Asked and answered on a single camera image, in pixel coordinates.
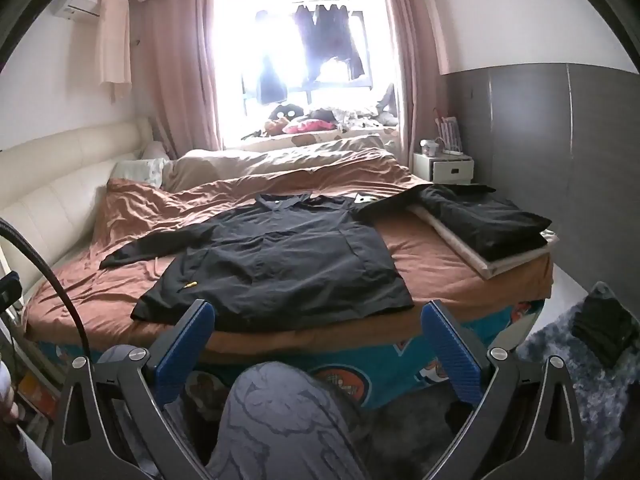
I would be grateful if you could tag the black clothes on rug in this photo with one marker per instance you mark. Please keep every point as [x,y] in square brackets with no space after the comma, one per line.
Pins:
[602,327]

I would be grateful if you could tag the black jacket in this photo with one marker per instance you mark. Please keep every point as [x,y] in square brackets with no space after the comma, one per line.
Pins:
[280,265]

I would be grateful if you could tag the person's left hand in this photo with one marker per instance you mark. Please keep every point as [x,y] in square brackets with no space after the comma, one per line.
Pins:
[7,410]

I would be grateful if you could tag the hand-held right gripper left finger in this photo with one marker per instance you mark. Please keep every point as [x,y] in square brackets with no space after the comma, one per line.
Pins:
[184,345]

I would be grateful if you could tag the grey patterned knee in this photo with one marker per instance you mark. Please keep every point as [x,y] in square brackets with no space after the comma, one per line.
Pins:
[285,420]

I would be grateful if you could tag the cream padded headboard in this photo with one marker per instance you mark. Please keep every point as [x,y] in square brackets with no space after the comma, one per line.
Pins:
[55,175]

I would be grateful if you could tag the grey fuzzy rug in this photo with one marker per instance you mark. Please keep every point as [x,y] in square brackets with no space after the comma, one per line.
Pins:
[570,390]

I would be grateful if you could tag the hanging dark clothes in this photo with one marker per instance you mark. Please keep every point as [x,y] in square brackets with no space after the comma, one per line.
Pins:
[325,35]

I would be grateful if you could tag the bed with brown duvet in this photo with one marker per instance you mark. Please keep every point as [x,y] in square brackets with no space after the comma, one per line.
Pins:
[125,210]

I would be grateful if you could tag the white cup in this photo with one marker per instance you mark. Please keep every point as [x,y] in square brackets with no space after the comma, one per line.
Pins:
[431,147]

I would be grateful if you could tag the white nightstand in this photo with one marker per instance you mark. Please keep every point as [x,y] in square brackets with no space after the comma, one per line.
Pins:
[447,167]

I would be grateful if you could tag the brown plush toy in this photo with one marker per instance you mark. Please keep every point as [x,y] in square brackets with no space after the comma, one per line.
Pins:
[276,125]

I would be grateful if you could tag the stack of folded black clothes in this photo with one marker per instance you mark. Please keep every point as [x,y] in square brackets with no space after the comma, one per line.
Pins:
[490,222]

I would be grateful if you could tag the black plush toy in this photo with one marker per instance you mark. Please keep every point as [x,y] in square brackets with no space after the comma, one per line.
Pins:
[287,111]

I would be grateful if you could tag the hanging dark garment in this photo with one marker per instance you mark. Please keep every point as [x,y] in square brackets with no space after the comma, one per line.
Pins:
[270,75]

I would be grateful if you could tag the cream hanging cloth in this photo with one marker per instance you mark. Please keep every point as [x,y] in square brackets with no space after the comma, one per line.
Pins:
[114,40]

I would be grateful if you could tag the beige blanket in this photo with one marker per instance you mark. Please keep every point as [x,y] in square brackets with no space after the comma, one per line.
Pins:
[280,160]

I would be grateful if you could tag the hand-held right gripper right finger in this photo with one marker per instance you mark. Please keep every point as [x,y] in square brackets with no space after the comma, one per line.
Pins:
[450,355]

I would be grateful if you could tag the pink plush toy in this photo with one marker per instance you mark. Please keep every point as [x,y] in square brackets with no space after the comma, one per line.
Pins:
[310,126]

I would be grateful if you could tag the white patterned pillow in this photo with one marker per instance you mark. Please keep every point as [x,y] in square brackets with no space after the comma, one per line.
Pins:
[142,172]

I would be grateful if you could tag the pink curtain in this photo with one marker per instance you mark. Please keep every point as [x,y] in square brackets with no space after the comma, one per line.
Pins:
[410,60]
[175,60]

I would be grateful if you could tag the white folded cloth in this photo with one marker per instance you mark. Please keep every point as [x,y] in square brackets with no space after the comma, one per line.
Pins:
[500,260]

